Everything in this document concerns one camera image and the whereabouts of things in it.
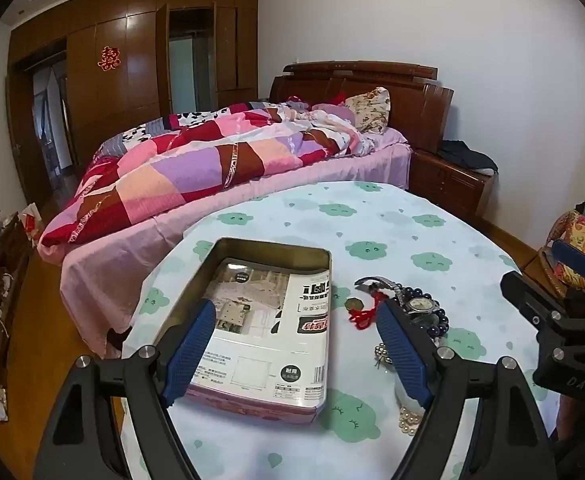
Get wooden television cabinet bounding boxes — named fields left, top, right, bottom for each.
left=0, top=210, right=34, bottom=401

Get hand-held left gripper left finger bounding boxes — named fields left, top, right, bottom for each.
left=32, top=297, right=218, bottom=480

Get patchwork quilt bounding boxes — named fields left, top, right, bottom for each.
left=37, top=100, right=378, bottom=248

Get wooden nightstand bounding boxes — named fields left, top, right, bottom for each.
left=409, top=147, right=498, bottom=221

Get dark bead bracelet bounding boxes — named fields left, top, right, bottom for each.
left=397, top=285, right=453, bottom=338

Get wooden wardrobe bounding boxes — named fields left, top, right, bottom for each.
left=5, top=0, right=260, bottom=201

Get cloud print tablecloth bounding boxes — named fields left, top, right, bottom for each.
left=120, top=180, right=563, bottom=480

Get white red paper bag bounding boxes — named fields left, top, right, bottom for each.
left=19, top=204, right=44, bottom=247

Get floral pillow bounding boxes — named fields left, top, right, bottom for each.
left=345, top=87, right=391, bottom=134

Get pink bed sheet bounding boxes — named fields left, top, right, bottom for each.
left=40, top=127, right=413, bottom=361

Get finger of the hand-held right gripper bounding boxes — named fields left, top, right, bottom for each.
left=549, top=239, right=585, bottom=306
left=501, top=270, right=585, bottom=356

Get person's right forearm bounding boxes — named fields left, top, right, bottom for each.
left=555, top=392, right=585, bottom=480

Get red knot charm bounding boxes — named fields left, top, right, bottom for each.
left=345, top=287, right=390, bottom=333

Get dark clothes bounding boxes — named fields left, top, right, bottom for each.
left=437, top=140, right=499, bottom=174

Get rectangular metal tin box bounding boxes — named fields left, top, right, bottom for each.
left=160, top=237, right=333, bottom=426

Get wooden bed frame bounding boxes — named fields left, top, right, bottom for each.
left=267, top=61, right=455, bottom=153

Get silver wristwatch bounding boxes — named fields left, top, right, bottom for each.
left=355, top=275, right=443, bottom=318

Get red paper decoration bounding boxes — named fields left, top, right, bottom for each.
left=97, top=46, right=122, bottom=73

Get pink pillow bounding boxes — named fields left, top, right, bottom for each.
left=312, top=102, right=358, bottom=124

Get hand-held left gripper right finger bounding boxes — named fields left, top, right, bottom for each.
left=375, top=300, right=558, bottom=480

